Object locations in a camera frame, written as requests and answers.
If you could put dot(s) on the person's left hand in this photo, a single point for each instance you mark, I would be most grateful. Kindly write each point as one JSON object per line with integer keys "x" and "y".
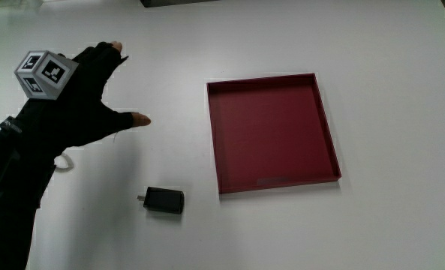
{"x": 76, "y": 112}

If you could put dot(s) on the black charger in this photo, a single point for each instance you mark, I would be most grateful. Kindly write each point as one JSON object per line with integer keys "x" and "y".
{"x": 165, "y": 200}

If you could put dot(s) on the person's left forearm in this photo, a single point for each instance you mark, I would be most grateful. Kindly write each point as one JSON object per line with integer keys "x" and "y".
{"x": 8, "y": 187}

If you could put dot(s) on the white desk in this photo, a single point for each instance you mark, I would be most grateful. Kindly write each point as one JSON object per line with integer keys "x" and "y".
{"x": 319, "y": 232}

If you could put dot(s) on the dark grey flat object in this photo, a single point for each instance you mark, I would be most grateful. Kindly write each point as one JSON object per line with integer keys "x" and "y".
{"x": 177, "y": 2}

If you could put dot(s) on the red square tray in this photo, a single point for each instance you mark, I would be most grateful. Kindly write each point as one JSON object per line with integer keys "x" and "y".
{"x": 271, "y": 135}

